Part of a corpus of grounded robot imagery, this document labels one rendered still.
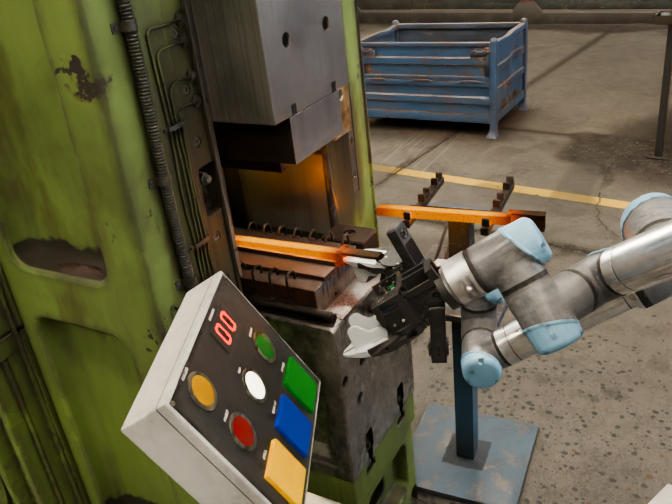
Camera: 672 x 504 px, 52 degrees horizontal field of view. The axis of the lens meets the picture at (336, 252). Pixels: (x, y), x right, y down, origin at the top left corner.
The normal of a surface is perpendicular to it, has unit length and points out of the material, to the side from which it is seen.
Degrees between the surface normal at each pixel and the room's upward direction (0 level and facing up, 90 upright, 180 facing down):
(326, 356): 90
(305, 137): 90
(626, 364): 0
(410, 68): 89
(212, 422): 60
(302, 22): 90
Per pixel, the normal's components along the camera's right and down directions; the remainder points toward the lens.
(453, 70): -0.50, 0.44
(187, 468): -0.06, 0.47
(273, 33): 0.87, 0.14
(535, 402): -0.11, -0.88
